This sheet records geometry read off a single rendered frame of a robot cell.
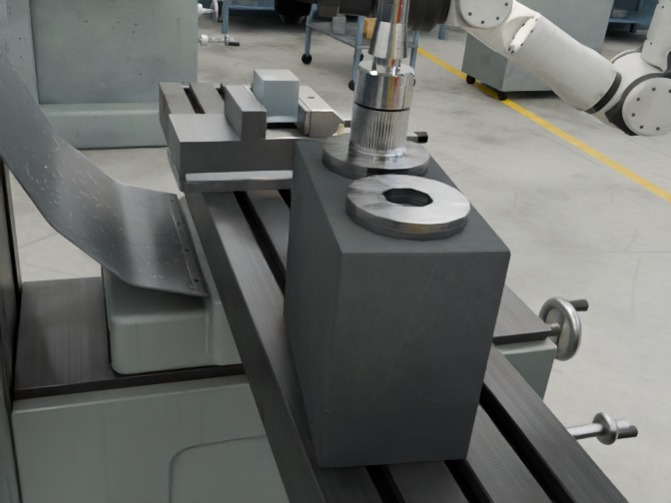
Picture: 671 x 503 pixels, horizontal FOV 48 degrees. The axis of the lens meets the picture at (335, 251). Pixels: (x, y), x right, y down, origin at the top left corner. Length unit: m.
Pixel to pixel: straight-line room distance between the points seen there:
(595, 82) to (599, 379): 1.63
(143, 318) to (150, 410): 0.14
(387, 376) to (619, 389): 2.02
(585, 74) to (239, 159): 0.47
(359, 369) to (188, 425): 0.55
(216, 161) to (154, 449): 0.40
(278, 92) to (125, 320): 0.37
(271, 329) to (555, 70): 0.52
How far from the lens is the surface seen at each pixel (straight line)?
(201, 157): 1.03
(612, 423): 1.40
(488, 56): 5.62
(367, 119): 0.61
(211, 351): 0.99
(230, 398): 1.05
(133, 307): 0.99
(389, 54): 0.60
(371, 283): 0.50
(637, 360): 2.72
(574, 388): 2.48
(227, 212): 0.98
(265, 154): 1.05
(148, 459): 1.09
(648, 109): 1.04
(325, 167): 0.62
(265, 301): 0.79
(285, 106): 1.07
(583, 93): 1.05
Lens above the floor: 1.37
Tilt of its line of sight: 27 degrees down
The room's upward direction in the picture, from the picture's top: 6 degrees clockwise
